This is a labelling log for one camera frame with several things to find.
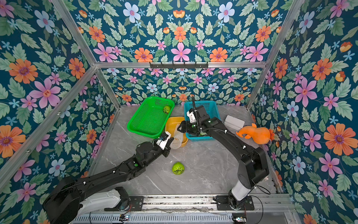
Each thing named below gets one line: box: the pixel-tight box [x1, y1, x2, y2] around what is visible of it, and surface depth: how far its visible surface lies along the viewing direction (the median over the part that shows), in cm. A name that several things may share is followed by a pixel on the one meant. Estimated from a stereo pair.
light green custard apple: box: [172, 161, 186, 175], surface depth 82 cm
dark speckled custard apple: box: [163, 105, 171, 115], surface depth 111 cm
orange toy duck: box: [235, 123, 271, 145], surface depth 95 cm
